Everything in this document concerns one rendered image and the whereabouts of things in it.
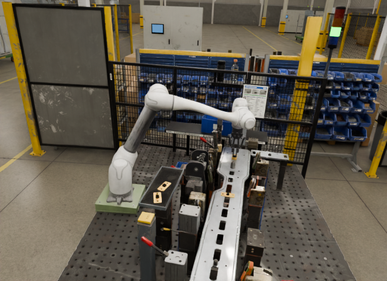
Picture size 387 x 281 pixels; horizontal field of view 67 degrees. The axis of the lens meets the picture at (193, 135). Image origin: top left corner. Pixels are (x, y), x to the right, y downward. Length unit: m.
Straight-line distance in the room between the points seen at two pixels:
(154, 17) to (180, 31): 0.80
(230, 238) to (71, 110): 3.15
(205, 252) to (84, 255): 0.78
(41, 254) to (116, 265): 1.32
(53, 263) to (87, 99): 2.06
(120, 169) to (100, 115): 2.11
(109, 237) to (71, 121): 2.55
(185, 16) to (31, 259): 6.88
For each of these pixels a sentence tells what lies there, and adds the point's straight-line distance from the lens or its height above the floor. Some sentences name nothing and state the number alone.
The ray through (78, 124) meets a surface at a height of 0.50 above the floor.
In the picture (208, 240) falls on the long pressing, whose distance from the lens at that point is 1.51.
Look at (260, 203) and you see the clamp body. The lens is 1.87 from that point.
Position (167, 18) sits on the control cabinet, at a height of 1.70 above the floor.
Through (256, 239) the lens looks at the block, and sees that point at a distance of 1.51.
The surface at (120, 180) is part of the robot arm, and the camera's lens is 2.07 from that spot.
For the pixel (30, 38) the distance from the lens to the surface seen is 4.22.
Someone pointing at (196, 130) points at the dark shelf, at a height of 1.03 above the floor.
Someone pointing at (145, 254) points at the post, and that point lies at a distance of 1.50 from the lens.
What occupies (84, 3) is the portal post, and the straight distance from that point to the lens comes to 6.00.
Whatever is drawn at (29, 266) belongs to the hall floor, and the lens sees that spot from 3.00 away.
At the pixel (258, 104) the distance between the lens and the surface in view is 2.61.
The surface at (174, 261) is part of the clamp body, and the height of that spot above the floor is 1.06.
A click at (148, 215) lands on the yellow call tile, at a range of 1.39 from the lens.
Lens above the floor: 2.04
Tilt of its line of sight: 24 degrees down
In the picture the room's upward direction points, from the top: 2 degrees clockwise
